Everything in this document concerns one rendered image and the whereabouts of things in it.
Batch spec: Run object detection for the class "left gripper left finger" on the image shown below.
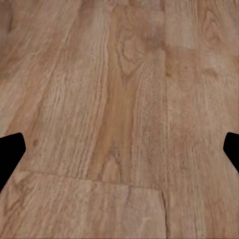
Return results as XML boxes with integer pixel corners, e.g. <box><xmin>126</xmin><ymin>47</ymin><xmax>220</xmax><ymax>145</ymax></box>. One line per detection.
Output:
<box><xmin>0</xmin><ymin>132</ymin><xmax>26</xmax><ymax>192</ymax></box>

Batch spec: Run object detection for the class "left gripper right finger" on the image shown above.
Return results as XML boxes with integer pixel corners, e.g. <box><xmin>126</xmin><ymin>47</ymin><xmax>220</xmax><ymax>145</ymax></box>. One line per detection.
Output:
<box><xmin>223</xmin><ymin>132</ymin><xmax>239</xmax><ymax>172</ymax></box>

